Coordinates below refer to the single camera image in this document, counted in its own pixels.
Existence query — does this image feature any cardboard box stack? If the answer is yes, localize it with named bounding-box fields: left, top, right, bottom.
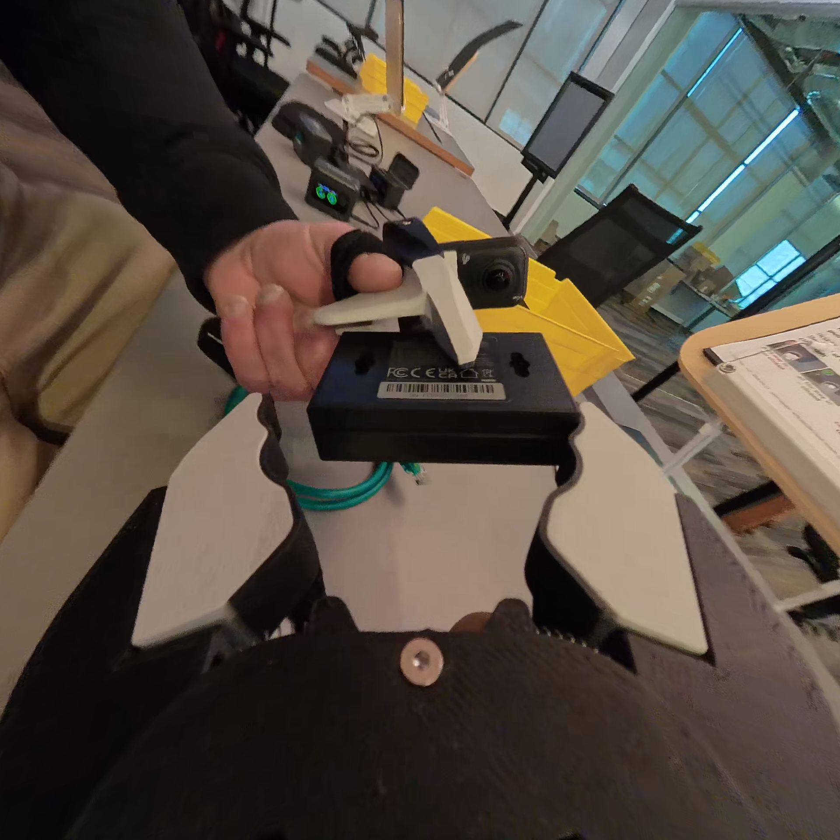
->
left=623, top=246, right=736, bottom=329

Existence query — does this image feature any black curved stand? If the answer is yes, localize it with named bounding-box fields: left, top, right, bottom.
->
left=436, top=20, right=524, bottom=93

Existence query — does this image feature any white stand bracket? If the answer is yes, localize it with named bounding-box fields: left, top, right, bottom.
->
left=661, top=420, right=723, bottom=475

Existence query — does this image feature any yellow plastic bin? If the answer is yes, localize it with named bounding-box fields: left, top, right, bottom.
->
left=357, top=52, right=431, bottom=127
left=420, top=206, right=636, bottom=398

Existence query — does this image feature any wooden tilted board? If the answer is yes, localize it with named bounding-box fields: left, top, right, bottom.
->
left=679, top=292, right=840, bottom=555

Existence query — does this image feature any black box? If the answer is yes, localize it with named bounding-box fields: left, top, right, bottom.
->
left=369, top=152, right=421, bottom=211

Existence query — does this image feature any white plastic bracket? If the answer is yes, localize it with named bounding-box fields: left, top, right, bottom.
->
left=325, top=92, right=395, bottom=126

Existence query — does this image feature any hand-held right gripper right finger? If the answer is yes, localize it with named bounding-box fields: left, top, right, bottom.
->
left=525, top=400, right=711, bottom=656

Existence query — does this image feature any person's left hand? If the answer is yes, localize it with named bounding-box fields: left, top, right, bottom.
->
left=205, top=220, right=404, bottom=401

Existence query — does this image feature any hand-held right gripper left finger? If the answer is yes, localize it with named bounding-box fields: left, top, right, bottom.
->
left=131, top=392, right=326, bottom=651

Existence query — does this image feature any white instruction sheet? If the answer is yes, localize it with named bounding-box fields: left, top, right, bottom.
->
left=703, top=315, right=840, bottom=500

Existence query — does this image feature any small black stand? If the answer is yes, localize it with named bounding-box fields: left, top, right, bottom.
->
left=315, top=20, right=382, bottom=74

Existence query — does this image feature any black charger with display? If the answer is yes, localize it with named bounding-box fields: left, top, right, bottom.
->
left=305, top=157, right=363, bottom=222

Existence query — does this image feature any black display on stand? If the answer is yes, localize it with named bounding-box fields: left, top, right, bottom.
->
left=505, top=71, right=616, bottom=227

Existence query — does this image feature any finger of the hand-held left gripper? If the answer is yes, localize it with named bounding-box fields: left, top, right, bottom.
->
left=417, top=251, right=484, bottom=366

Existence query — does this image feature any black network switch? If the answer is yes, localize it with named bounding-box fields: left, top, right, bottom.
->
left=306, top=331, right=584, bottom=468

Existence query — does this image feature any person's left forearm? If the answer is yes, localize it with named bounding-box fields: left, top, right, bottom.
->
left=0, top=0, right=299, bottom=312

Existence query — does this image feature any dark blue device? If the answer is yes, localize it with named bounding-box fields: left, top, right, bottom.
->
left=271, top=100, right=347, bottom=166

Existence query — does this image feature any black mesh office chair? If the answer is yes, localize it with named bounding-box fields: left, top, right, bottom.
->
left=535, top=184, right=703, bottom=309

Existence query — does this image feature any green ethernet cable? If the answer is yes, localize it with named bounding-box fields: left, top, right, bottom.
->
left=223, top=386, right=429, bottom=514

